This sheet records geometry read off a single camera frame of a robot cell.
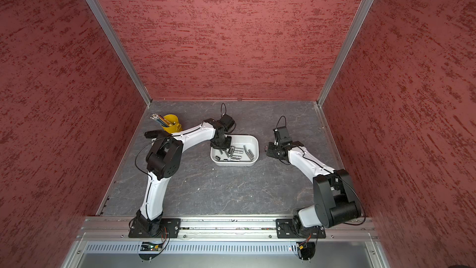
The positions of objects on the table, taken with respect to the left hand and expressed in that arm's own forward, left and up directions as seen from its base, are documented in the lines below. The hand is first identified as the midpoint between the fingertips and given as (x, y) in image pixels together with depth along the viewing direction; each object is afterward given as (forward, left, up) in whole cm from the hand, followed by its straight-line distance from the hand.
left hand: (224, 149), depth 97 cm
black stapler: (+10, +41, 0) cm, 42 cm away
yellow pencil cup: (+9, +26, +8) cm, 29 cm away
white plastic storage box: (-1, -11, -1) cm, 12 cm away
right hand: (-4, -24, +4) cm, 25 cm away
